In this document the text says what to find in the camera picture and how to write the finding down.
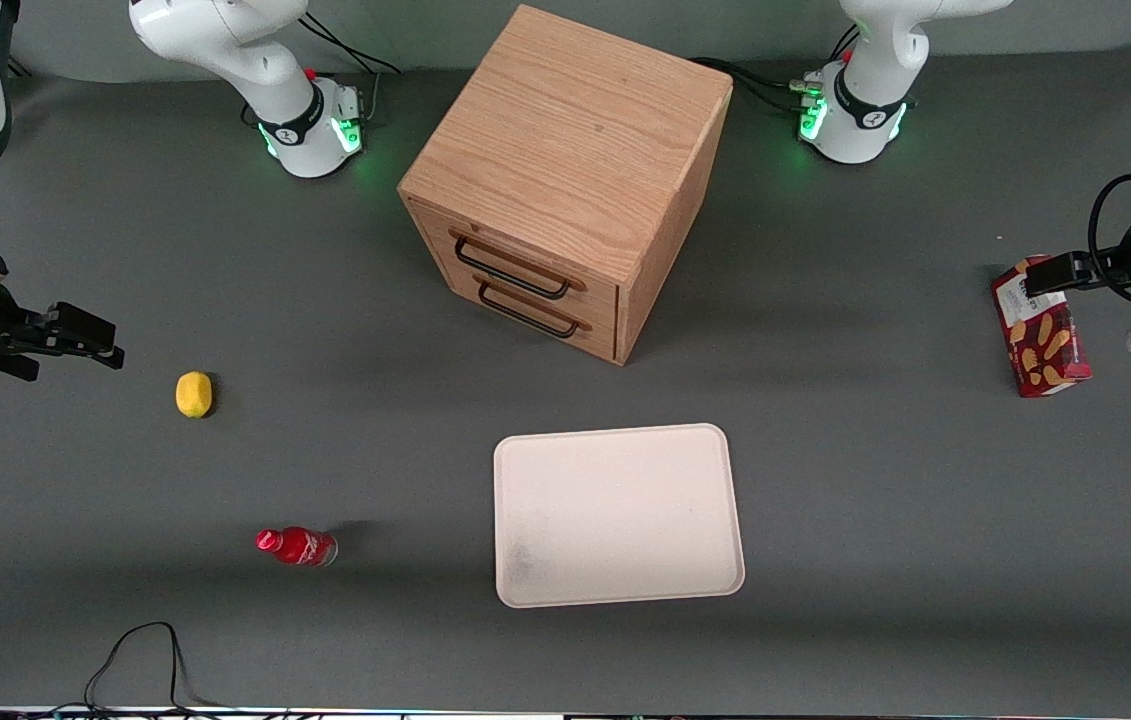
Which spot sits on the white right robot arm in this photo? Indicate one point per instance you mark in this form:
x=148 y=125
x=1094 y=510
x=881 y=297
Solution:
x=310 y=125

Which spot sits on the yellow lemon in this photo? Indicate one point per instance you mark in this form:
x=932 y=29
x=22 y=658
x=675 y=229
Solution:
x=193 y=394

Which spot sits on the red cookie box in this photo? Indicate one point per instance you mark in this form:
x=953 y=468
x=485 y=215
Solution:
x=1045 y=345

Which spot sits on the wooden two-drawer cabinet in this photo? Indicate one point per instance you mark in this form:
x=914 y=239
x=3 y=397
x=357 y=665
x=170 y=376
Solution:
x=575 y=150

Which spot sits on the wooden drawer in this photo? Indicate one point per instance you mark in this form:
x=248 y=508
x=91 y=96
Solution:
x=525 y=262
x=595 y=335

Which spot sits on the upper wooden drawer front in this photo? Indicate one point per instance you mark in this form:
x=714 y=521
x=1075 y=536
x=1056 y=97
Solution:
x=525 y=262

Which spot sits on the cream plastic tray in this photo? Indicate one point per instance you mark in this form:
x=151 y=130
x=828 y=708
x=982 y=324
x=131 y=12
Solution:
x=615 y=515

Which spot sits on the lower wooden drawer front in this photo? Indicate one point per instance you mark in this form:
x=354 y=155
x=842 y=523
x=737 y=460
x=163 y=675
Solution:
x=595 y=335

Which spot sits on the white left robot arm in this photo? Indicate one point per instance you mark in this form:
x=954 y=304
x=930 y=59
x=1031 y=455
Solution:
x=860 y=115

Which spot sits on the red soda bottle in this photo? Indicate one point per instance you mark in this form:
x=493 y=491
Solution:
x=300 y=546

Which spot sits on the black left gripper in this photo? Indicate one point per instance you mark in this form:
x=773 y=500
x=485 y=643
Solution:
x=1128 y=252

